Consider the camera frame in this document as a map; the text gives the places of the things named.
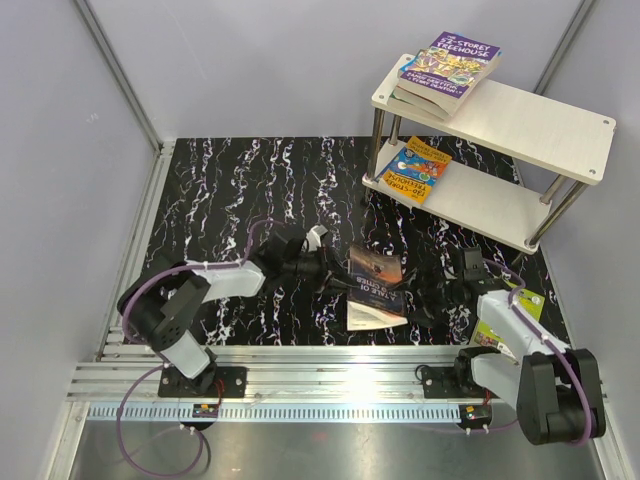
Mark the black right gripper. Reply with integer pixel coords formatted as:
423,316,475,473
387,258,463,328

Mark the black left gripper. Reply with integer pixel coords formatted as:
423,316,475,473
283,244,360,295

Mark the dark tale of two cities book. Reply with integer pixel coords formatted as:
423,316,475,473
347,245,408,332

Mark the lime green treehouse book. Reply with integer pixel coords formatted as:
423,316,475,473
471,289,545,355

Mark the yellow 39-storey treehouse book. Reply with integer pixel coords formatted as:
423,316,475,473
381,136,452,207

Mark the orange 78-storey treehouse book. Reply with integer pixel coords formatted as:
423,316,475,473
388,86,451,119

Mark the purple treehouse book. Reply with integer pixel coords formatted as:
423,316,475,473
425,32,502,117

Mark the dark blue treehouse book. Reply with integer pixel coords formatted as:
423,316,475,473
375,167,387,183

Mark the green 104-storey treehouse book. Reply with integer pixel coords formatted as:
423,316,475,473
389,47,456,119

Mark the blue 26-storey treehouse book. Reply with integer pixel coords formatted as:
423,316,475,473
397,49,431,82

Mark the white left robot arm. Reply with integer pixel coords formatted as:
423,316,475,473
117,225,355,398

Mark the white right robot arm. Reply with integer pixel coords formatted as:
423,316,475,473
408,247,607,446

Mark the black marble pattern mat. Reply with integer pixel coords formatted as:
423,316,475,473
146,137,568,346

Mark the white two-tier shelf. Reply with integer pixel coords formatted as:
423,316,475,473
362,54,616,254

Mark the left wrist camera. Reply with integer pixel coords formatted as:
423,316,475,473
303,225,328,253

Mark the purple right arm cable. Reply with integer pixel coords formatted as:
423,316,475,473
484,259,601,446

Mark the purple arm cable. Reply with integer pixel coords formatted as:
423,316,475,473
484,259,601,446
117,219,281,474

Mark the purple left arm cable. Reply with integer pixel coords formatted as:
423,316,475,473
117,219,281,474

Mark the aluminium mounting rail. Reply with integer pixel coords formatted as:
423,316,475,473
66,344,461,404

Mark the white slotted cable duct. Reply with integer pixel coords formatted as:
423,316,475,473
88,402,461,424

